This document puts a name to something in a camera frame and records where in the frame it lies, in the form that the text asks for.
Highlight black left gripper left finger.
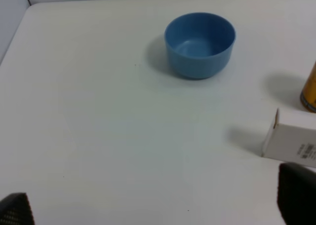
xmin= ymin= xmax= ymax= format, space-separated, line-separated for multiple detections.
xmin=0 ymin=192 xmax=35 ymax=225

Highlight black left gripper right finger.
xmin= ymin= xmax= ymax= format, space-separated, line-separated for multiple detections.
xmin=277 ymin=163 xmax=316 ymax=225

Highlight white cardboard box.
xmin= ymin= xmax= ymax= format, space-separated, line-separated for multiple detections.
xmin=261 ymin=108 xmax=316 ymax=168

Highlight yellow drink can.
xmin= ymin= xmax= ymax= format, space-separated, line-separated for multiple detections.
xmin=300 ymin=64 xmax=316 ymax=113

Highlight blue bowl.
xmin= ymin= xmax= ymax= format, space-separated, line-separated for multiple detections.
xmin=164 ymin=12 xmax=236 ymax=80

